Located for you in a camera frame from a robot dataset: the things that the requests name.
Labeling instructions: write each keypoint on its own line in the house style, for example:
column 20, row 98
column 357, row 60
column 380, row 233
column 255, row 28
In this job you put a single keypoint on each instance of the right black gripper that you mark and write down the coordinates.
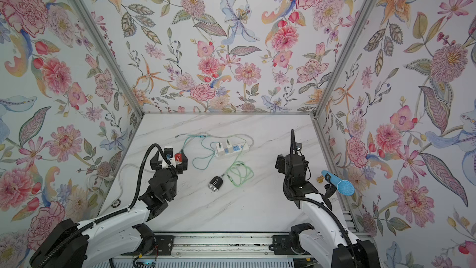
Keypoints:
column 292, row 158

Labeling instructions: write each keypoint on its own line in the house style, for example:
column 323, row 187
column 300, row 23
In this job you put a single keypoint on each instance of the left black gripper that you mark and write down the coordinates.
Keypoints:
column 170, row 167

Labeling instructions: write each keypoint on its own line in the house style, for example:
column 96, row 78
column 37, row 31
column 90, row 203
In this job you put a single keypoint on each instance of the black electric shaver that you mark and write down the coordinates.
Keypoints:
column 216, row 183

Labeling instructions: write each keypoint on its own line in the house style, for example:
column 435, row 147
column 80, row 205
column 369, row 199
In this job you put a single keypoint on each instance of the white power strip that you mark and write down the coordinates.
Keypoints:
column 221, row 147

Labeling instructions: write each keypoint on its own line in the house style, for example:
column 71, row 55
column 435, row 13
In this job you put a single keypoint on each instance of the red electric shaver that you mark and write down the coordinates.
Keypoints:
column 178, row 158

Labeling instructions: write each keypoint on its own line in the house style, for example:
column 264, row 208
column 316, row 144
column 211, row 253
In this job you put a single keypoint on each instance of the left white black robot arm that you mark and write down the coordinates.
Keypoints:
column 124, row 231

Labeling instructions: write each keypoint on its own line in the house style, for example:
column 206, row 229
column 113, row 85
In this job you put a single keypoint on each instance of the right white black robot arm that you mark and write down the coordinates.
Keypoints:
column 325, row 237

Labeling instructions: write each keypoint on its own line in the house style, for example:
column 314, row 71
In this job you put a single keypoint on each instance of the blue microphone on stand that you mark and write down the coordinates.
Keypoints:
column 336, row 184

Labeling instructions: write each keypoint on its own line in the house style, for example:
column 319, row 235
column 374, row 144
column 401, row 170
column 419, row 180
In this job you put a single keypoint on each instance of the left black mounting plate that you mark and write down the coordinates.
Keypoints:
column 156, row 245

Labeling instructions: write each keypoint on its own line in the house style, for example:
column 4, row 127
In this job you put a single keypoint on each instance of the black mounting plate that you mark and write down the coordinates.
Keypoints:
column 156, row 245
column 286, row 245

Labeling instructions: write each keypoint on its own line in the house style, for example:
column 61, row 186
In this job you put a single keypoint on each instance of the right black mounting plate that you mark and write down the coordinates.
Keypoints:
column 286, row 245

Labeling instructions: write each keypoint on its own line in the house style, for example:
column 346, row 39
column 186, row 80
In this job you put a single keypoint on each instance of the small round ring object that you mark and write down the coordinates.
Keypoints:
column 116, row 203

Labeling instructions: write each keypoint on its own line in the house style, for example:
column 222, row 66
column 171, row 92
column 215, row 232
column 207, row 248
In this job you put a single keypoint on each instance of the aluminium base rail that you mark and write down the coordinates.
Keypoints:
column 223, row 247

